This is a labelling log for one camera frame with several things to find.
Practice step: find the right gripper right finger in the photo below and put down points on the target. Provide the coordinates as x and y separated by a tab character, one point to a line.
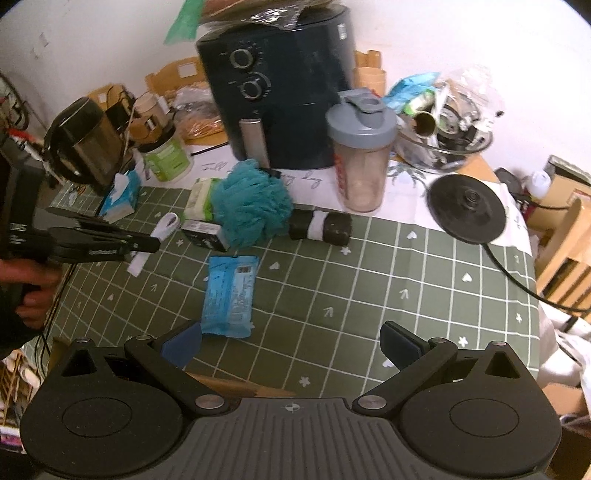
422	364

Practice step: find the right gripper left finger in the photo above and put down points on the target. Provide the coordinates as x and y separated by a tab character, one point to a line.
163	360

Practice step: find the blue wipes packet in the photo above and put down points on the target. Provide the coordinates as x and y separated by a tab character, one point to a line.
228	298

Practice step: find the small black box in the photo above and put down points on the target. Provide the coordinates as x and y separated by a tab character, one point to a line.
205	235

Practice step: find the black garbage bag roll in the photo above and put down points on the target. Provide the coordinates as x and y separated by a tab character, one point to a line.
330	227

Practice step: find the person's left hand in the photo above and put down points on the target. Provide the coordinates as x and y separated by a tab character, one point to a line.
43	279

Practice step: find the blue tissue pack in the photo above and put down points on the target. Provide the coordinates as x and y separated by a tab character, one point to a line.
122	199

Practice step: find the black electric kettle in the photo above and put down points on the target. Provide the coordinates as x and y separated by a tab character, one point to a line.
83	147

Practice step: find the green tablecloth with grid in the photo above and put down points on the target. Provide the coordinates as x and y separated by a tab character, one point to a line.
317	309

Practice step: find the green lidded canister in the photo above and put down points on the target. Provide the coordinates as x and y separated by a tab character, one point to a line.
166	157

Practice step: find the green wet wipes pack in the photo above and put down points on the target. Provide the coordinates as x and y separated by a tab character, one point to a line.
199	205

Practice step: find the black kettle base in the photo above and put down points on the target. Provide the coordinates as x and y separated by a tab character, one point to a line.
467	209

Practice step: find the wooden chair at right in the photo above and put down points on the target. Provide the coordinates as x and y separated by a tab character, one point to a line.
563	266

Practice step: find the teal bath loofah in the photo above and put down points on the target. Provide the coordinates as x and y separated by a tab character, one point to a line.
251	205

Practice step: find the shaker bottle grey lid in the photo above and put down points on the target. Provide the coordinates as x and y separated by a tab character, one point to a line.
362	129

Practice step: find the glass bowl with clutter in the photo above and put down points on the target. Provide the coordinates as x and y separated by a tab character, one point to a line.
442	123

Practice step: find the black air fryer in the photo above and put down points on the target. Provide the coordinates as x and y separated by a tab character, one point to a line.
283	80

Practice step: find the bagged flatbread stack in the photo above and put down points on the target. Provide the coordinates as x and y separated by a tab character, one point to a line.
227	14

